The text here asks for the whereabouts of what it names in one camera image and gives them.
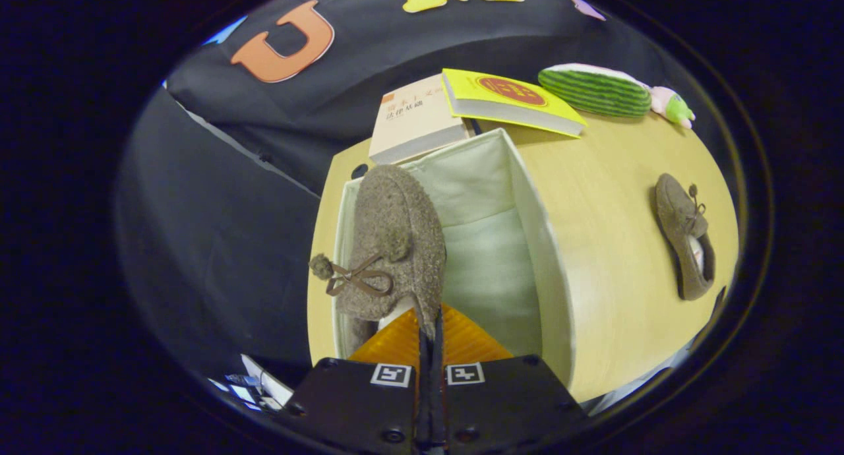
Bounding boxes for pale green fabric storage box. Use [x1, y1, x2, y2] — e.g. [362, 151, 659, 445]
[332, 128, 578, 386]

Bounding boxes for white papers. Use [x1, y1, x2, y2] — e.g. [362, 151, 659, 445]
[211, 355, 294, 413]

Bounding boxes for brown fuzzy shoe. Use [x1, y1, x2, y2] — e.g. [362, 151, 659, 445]
[655, 173, 716, 301]
[309, 164, 447, 350]

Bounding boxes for beige book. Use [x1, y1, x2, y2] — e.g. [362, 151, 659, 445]
[368, 74, 472, 166]

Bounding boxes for watermelon slice plush toy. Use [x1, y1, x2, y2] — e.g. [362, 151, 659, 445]
[538, 63, 653, 118]

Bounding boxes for yellow book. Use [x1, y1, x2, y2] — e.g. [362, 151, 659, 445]
[442, 68, 588, 138]

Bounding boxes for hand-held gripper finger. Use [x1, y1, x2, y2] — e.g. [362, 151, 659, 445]
[430, 303, 588, 455]
[277, 307, 431, 455]

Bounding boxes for pink and green plush toy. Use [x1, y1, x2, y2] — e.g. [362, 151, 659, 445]
[649, 86, 696, 129]

